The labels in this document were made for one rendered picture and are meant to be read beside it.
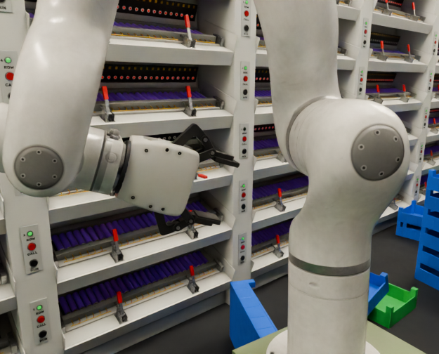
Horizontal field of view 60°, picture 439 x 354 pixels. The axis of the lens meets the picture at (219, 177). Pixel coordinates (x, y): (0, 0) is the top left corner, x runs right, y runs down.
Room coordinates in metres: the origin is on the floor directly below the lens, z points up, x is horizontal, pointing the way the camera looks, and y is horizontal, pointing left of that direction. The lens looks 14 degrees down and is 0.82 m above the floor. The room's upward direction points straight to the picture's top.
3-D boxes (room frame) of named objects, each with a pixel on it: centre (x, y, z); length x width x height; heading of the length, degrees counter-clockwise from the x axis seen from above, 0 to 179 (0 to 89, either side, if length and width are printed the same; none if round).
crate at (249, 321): (0.97, -0.11, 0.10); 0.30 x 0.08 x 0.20; 14
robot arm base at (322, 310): (0.53, -0.17, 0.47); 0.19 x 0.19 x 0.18
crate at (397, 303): (1.32, -0.56, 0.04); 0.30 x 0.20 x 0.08; 39
